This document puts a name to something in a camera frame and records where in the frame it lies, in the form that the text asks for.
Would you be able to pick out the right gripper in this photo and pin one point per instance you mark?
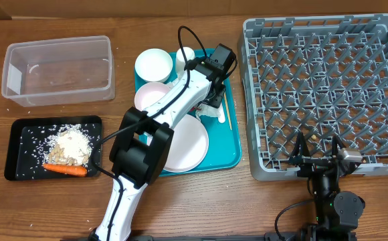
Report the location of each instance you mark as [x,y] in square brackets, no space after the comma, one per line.
[311,165]

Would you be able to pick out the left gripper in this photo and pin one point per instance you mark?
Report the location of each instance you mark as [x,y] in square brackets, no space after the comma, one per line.
[215,99]

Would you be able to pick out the white napkin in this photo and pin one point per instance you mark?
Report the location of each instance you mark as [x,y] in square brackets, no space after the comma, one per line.
[206,110]

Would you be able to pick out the white bowl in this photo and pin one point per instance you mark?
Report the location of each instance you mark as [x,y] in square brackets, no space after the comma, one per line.
[154,65]
[149,94]

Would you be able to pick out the orange carrot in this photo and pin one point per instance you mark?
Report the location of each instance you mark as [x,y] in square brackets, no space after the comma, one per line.
[77,171]

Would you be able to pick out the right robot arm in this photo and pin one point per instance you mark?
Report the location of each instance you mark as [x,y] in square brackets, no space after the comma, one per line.
[337,211]

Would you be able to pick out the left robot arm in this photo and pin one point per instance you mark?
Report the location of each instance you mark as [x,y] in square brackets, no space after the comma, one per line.
[142,143]

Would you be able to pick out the grey dishwasher rack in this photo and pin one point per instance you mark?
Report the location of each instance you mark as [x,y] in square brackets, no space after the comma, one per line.
[320,75]

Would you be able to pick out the wooden chopstick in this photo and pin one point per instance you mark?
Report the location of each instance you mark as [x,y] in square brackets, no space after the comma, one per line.
[227,111]

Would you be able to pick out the white plastic fork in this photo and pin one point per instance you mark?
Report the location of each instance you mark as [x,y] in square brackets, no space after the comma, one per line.
[221,117]

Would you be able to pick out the white paper cup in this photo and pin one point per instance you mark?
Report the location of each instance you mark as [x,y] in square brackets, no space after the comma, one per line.
[180,61]

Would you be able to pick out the white round plate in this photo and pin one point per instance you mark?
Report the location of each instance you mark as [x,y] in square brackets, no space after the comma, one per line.
[189,145]

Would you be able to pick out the teal serving tray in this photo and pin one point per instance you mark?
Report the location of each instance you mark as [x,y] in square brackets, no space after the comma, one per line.
[224,150]

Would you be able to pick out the rice and peanut pile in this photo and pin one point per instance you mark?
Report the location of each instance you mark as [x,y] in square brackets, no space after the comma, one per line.
[69,146]

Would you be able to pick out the clear plastic bin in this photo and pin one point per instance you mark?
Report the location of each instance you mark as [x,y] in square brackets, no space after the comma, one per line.
[59,71]

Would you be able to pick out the black plastic tray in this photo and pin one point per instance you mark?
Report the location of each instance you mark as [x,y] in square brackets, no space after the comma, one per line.
[32,139]

